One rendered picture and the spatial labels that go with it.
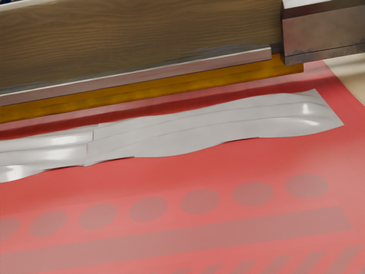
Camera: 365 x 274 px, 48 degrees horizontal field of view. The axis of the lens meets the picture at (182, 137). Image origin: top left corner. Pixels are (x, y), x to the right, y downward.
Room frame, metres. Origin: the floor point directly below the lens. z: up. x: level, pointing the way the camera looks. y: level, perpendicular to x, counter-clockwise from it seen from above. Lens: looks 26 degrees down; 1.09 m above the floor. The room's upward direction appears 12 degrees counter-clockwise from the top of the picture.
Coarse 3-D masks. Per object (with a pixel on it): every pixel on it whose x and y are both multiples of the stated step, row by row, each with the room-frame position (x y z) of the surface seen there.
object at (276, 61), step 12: (276, 60) 0.34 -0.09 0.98; (204, 72) 0.34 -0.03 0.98; (216, 72) 0.34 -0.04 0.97; (228, 72) 0.34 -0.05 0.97; (132, 84) 0.35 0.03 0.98; (144, 84) 0.35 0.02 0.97; (156, 84) 0.35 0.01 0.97; (168, 84) 0.35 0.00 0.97; (60, 96) 0.35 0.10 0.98; (72, 96) 0.35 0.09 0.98; (84, 96) 0.35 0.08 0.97; (96, 96) 0.35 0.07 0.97; (0, 108) 0.36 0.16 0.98; (12, 108) 0.36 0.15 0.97; (24, 108) 0.36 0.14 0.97
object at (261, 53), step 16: (240, 48) 0.33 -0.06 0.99; (256, 48) 0.32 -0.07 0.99; (160, 64) 0.33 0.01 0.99; (176, 64) 0.32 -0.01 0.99; (192, 64) 0.32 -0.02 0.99; (208, 64) 0.32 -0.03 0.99; (224, 64) 0.32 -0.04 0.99; (240, 64) 0.32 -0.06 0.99; (64, 80) 0.34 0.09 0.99; (80, 80) 0.33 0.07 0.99; (96, 80) 0.33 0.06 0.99; (112, 80) 0.33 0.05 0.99; (128, 80) 0.32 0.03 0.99; (144, 80) 0.32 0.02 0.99; (0, 96) 0.34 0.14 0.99; (16, 96) 0.33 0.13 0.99; (32, 96) 0.33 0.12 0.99; (48, 96) 0.33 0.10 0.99
